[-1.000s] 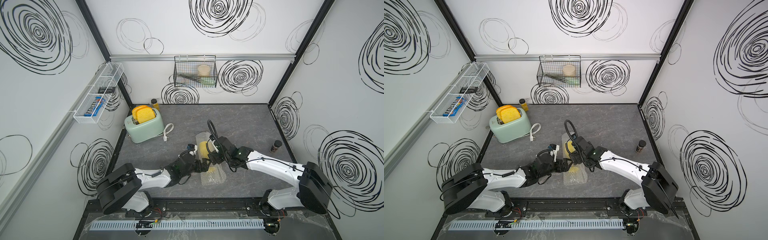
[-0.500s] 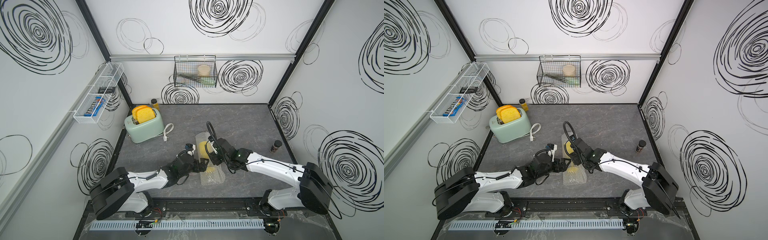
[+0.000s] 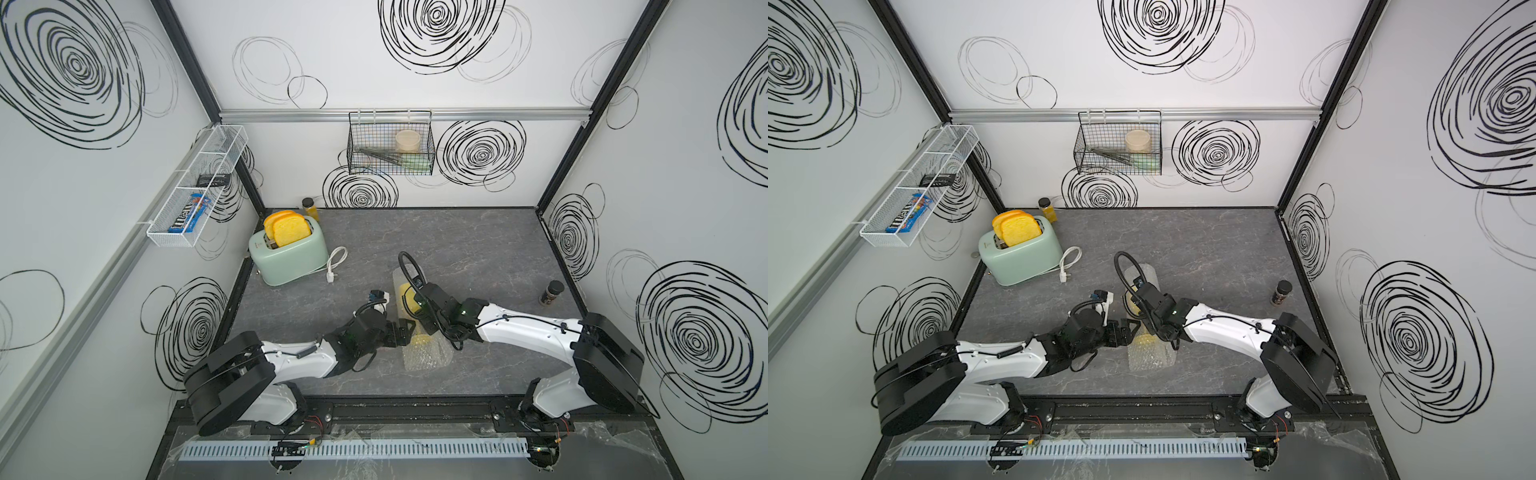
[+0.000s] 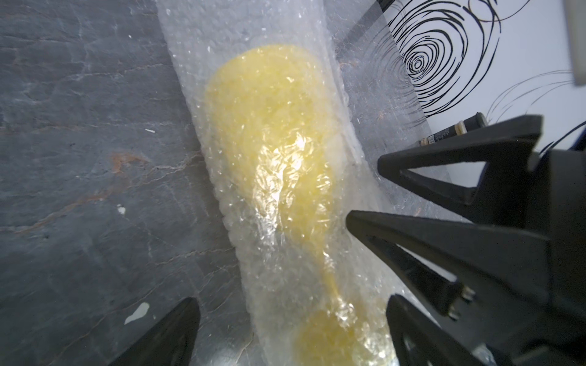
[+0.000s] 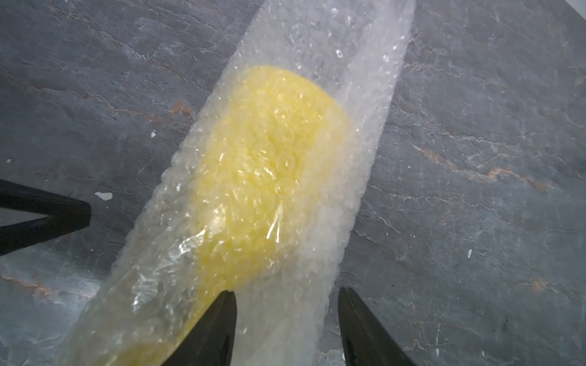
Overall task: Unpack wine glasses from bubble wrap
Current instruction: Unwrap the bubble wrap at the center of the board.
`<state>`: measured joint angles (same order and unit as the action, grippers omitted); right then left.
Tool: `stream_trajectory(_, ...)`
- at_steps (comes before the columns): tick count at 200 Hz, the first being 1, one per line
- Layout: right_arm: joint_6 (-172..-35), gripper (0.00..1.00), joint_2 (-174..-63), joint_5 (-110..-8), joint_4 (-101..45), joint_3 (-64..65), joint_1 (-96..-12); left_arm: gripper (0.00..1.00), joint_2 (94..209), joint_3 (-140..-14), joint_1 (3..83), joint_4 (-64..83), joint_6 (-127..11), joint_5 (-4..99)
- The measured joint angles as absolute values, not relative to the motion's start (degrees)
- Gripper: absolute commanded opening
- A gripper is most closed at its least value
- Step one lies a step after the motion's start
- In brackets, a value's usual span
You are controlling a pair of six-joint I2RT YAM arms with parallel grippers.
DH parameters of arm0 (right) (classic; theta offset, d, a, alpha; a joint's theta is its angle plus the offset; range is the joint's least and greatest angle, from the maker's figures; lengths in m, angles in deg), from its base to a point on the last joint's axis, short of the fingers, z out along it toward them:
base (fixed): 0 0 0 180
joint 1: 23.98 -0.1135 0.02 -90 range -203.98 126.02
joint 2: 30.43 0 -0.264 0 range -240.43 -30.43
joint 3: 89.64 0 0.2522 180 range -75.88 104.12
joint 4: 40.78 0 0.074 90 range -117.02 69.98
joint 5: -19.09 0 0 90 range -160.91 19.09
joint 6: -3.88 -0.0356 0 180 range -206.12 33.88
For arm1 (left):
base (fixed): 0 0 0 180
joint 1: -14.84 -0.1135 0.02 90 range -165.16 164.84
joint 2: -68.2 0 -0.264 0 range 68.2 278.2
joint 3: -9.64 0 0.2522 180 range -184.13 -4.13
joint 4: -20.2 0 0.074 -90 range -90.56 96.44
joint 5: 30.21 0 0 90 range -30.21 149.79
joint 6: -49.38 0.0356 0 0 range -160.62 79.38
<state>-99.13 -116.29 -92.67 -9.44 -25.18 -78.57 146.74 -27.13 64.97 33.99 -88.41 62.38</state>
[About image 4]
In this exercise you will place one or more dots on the yellow plastic wine glass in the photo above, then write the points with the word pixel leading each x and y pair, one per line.
pixel 285 177

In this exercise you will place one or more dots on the black corner frame post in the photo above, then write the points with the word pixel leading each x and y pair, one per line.
pixel 374 12

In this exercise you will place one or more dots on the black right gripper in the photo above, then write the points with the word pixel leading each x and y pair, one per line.
pixel 526 236

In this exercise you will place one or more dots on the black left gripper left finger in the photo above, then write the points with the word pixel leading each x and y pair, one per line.
pixel 170 342

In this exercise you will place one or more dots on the dark spice jar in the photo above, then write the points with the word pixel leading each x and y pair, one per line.
pixel 473 123

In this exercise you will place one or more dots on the clear bubble wrap sheet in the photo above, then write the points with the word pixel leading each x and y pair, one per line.
pixel 376 100

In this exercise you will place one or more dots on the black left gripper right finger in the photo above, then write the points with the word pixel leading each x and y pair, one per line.
pixel 419 341

